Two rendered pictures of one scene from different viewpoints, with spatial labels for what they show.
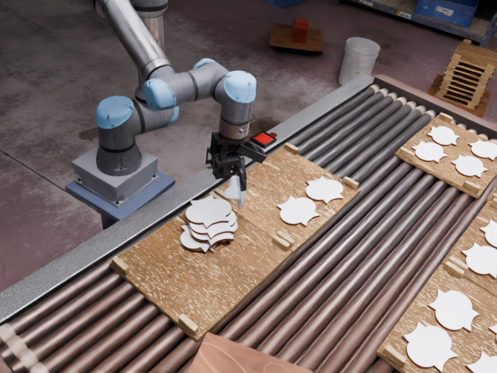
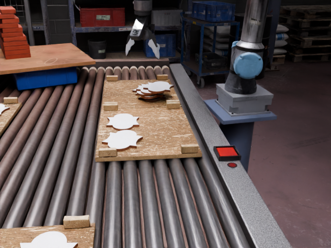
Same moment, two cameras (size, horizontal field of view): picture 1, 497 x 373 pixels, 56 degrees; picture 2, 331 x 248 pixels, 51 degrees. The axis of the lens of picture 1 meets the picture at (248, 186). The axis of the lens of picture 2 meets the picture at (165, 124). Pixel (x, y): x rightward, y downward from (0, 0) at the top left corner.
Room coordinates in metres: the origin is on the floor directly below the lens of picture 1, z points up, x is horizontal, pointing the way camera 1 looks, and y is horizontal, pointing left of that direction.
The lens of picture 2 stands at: (2.16, -0.88, 1.50)
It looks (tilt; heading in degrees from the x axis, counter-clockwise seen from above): 25 degrees down; 137
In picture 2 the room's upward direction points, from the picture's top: 1 degrees clockwise
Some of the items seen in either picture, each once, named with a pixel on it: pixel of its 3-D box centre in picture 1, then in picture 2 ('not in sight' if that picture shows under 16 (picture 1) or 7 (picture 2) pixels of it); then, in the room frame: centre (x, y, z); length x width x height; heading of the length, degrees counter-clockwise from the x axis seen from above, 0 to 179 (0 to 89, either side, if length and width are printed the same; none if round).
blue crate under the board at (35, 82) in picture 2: not in sight; (42, 70); (0.35, -0.15, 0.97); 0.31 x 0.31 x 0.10; 76
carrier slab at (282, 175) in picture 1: (287, 193); (145, 130); (1.23, -0.14, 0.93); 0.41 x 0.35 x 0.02; 145
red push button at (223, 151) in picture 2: (263, 139); (226, 153); (1.54, -0.03, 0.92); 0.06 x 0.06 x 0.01; 55
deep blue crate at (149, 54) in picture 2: not in sight; (158, 43); (-2.18, 2.92, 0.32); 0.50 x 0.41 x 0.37; 58
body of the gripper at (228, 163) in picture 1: (227, 152); (143, 24); (0.97, 0.07, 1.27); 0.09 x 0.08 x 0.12; 122
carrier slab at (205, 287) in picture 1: (203, 258); (139, 93); (0.89, 0.10, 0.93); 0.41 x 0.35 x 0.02; 145
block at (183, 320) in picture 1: (188, 324); (112, 78); (0.66, 0.10, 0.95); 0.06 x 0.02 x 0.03; 55
